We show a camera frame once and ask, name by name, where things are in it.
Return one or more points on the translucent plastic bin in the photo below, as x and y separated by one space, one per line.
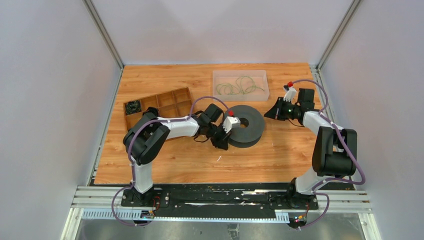
240 85

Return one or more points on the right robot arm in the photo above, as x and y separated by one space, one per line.
333 151

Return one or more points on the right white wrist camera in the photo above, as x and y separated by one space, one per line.
290 93

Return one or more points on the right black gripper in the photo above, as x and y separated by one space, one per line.
275 112

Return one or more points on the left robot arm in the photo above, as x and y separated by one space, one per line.
146 138

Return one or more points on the wooden compartment tray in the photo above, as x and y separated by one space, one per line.
173 105

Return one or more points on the aluminium frame rail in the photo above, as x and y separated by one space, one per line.
344 213

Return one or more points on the dark grey spool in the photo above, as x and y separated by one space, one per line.
252 126

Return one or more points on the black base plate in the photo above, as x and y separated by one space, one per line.
218 200

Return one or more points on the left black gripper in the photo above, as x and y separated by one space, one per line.
222 142

